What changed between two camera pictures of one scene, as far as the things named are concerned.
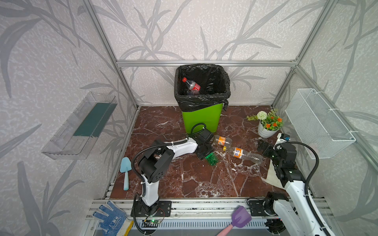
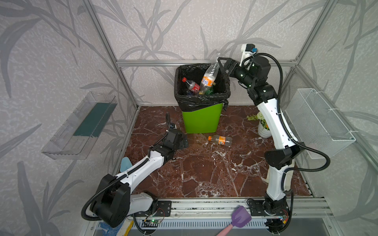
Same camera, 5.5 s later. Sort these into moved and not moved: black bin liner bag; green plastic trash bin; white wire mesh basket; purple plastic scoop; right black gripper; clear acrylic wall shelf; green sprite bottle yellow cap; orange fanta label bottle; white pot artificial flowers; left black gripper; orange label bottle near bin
Moved: orange fanta label bottle; green sprite bottle yellow cap; left black gripper; right black gripper
Not moved: green plastic trash bin; black bin liner bag; purple plastic scoop; white pot artificial flowers; clear acrylic wall shelf; white wire mesh basket; orange label bottle near bin
